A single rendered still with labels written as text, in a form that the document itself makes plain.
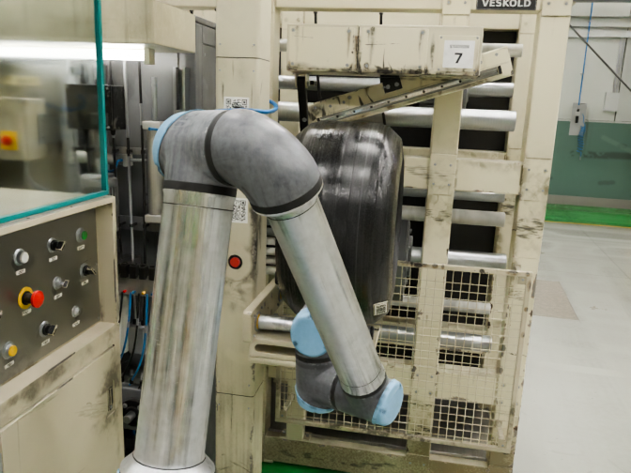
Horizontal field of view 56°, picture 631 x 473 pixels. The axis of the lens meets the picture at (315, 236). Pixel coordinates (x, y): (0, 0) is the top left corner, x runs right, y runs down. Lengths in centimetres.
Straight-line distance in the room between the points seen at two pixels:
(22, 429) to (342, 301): 83
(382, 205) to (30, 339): 91
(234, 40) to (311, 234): 95
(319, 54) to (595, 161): 929
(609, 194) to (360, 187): 974
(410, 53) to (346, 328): 110
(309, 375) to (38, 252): 72
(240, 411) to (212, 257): 112
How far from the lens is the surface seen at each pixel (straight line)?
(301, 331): 119
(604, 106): 1099
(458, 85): 204
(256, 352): 177
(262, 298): 182
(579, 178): 1098
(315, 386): 123
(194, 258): 91
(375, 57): 192
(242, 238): 178
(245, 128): 85
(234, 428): 202
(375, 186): 150
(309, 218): 88
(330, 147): 157
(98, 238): 176
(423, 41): 192
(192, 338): 93
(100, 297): 180
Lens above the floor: 154
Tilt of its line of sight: 13 degrees down
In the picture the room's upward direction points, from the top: 2 degrees clockwise
